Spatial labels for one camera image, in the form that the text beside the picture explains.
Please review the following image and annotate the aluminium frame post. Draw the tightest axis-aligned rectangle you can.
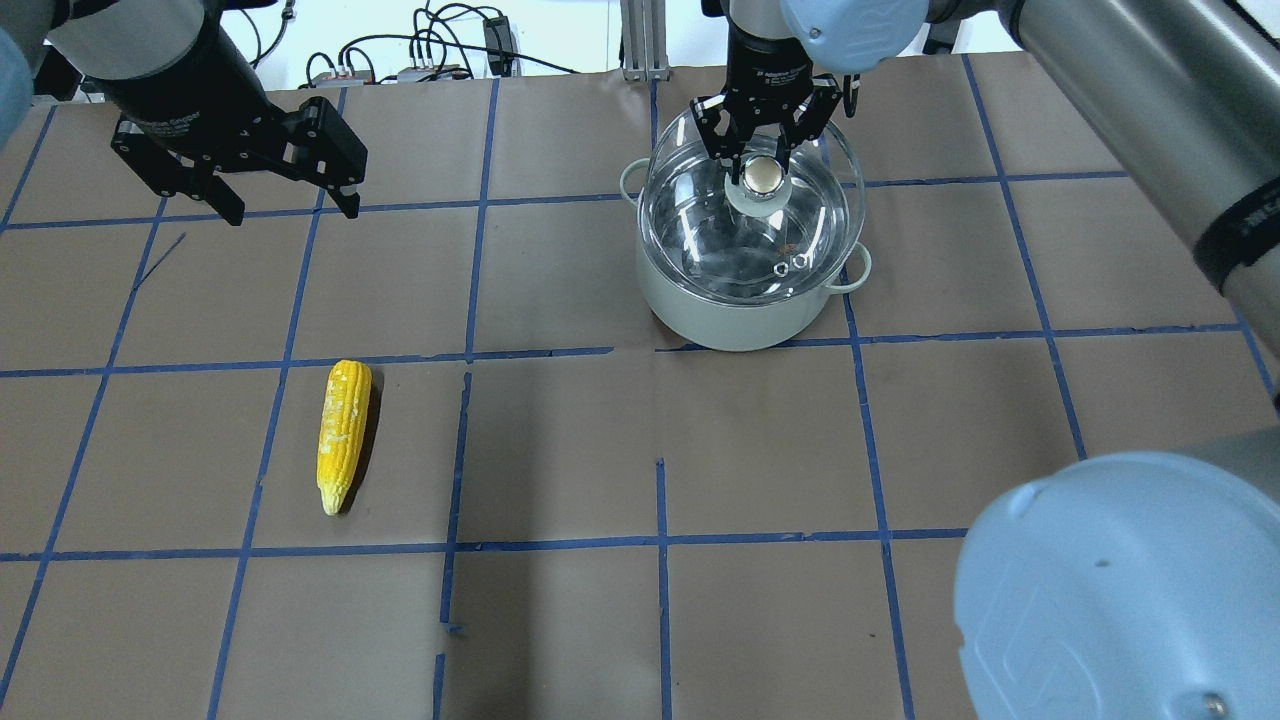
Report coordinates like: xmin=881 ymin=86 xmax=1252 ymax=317
xmin=620 ymin=0 xmax=671 ymax=82

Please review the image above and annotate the black cable bundle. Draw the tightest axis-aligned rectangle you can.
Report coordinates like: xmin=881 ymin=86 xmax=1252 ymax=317
xmin=225 ymin=0 xmax=581 ymax=91

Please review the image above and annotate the glass pot lid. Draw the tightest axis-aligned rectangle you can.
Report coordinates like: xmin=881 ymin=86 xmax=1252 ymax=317
xmin=634 ymin=110 xmax=872 ymax=307

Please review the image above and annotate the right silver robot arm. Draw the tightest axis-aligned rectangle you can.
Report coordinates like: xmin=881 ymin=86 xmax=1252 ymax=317
xmin=690 ymin=1 xmax=1279 ymax=719

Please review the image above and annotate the grey connector box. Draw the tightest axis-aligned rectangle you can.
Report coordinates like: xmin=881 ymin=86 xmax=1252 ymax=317
xmin=392 ymin=63 xmax=474 ymax=85
xmin=307 ymin=65 xmax=376 ymax=88

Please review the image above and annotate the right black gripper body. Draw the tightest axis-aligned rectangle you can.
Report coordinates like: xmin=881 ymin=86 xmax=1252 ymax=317
xmin=724 ymin=22 xmax=813 ymax=131

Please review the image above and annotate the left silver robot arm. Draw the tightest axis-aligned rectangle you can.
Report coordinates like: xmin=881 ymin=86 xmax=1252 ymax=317
xmin=3 ymin=1 xmax=369 ymax=225

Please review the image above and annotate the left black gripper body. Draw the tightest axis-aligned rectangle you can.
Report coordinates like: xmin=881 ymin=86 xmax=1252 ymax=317
xmin=108 ymin=28 xmax=294 ymax=178

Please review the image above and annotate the pale green steel pot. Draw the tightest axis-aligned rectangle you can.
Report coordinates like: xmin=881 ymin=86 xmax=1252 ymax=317
xmin=620 ymin=154 xmax=874 ymax=352

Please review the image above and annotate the black power adapter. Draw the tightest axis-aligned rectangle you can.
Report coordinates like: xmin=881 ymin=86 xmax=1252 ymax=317
xmin=483 ymin=14 xmax=518 ymax=77

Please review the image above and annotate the yellow corn cob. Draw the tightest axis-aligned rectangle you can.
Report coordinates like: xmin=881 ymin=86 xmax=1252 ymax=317
xmin=315 ymin=359 xmax=372 ymax=516

